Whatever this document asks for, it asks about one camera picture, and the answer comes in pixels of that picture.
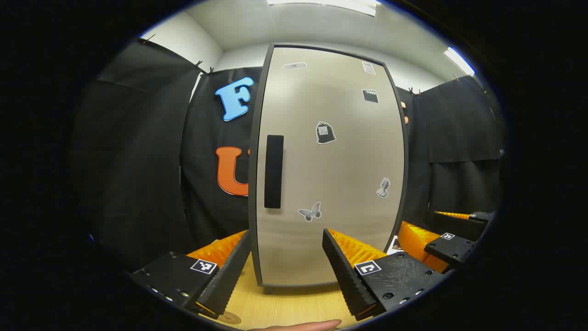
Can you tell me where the long ceiling light panel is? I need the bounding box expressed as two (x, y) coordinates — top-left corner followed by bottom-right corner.
(266, 0), (382, 17)

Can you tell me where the light grey cabinet door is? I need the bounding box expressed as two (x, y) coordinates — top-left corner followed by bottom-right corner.
(250, 45), (407, 286)

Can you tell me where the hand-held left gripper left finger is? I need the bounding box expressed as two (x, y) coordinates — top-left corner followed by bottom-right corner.
(130, 229), (252, 320)

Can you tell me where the small ceiling light panel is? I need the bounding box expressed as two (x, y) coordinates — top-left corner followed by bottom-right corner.
(443, 46), (476, 76)

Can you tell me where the black door handle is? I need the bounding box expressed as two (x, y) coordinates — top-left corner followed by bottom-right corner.
(264, 135), (284, 210)

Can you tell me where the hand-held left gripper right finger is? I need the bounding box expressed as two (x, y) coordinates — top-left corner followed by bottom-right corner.
(322, 228), (455, 322)

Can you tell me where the dark grey cabinet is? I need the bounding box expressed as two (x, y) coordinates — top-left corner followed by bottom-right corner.
(248, 43), (410, 289)

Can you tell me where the white book photo cover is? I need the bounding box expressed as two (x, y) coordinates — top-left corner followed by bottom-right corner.
(386, 235), (405, 256)

